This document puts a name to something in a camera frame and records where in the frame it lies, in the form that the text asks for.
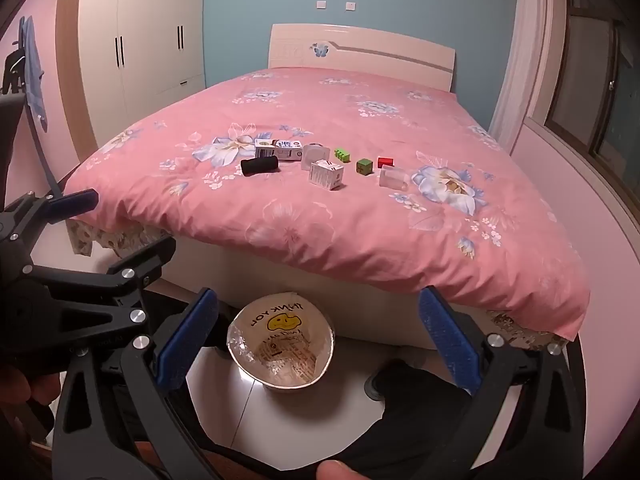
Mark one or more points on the small white box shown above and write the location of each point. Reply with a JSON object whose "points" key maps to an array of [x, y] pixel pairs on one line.
{"points": [[325, 175]]}

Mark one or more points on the cream headboard with butterfly print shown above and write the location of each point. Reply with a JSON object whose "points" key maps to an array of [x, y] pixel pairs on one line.
{"points": [[365, 52]]}

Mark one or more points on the person's left hand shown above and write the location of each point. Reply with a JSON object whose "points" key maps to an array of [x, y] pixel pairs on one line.
{"points": [[17, 395]]}

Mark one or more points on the light green toy brick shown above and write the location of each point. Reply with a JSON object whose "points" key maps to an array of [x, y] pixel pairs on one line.
{"points": [[342, 155]]}

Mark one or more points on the white bed frame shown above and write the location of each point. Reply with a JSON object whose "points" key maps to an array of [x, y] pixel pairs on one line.
{"points": [[280, 270]]}

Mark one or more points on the grey slipper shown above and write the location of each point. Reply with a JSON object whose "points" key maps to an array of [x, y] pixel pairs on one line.
{"points": [[375, 388]]}

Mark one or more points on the red block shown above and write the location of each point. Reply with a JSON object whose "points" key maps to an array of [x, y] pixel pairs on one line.
{"points": [[385, 162]]}

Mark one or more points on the person's right hand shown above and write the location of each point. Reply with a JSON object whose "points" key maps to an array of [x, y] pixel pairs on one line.
{"points": [[340, 471]]}

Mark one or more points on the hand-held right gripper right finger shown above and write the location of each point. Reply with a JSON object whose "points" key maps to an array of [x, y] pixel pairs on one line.
{"points": [[450, 340]]}

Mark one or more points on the clear plastic cup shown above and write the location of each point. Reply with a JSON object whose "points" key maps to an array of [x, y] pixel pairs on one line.
{"points": [[394, 179]]}

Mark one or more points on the pink floral blanket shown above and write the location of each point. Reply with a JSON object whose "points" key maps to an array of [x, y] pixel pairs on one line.
{"points": [[325, 220]]}

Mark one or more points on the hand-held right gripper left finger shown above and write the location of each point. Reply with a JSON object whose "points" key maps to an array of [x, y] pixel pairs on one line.
{"points": [[184, 347]]}

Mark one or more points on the white milk carton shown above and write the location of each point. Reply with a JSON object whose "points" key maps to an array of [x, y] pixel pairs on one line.
{"points": [[280, 150]]}

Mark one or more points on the blue hanging cloth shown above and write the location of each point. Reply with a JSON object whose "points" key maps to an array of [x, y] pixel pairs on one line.
{"points": [[34, 75]]}

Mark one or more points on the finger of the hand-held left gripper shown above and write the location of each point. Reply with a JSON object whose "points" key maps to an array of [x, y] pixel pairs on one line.
{"points": [[140, 265], [75, 202]]}

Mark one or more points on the dark framed window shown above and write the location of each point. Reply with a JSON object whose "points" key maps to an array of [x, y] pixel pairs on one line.
{"points": [[590, 60]]}

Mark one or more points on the green cube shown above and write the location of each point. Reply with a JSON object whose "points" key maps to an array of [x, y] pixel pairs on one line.
{"points": [[364, 165]]}

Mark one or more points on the white bin with plastic liner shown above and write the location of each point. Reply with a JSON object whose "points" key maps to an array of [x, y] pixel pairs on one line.
{"points": [[280, 355]]}

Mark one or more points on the white wardrobe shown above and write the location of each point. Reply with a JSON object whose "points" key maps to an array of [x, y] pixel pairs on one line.
{"points": [[145, 35]]}

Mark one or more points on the black cylinder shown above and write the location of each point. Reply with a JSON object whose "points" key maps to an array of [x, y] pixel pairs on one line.
{"points": [[259, 165]]}

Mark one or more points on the white yogurt cup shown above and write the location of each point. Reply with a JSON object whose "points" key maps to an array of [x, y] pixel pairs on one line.
{"points": [[315, 152]]}

